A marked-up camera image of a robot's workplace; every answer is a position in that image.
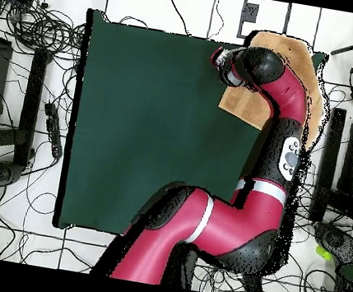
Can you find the tan terry towel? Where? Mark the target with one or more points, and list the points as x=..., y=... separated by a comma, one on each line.
x=243, y=105

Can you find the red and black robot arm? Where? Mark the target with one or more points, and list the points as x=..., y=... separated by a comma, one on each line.
x=251, y=215

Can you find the dark green table cloth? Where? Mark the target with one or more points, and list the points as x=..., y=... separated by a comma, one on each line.
x=132, y=128

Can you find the black power strip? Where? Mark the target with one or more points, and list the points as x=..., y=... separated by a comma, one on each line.
x=53, y=130

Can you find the yellow-green ball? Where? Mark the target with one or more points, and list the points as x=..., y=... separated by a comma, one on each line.
x=323, y=253

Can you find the black power box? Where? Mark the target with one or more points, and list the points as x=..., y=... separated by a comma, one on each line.
x=253, y=285

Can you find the grey square frame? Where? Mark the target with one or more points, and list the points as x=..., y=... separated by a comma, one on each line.
x=241, y=20

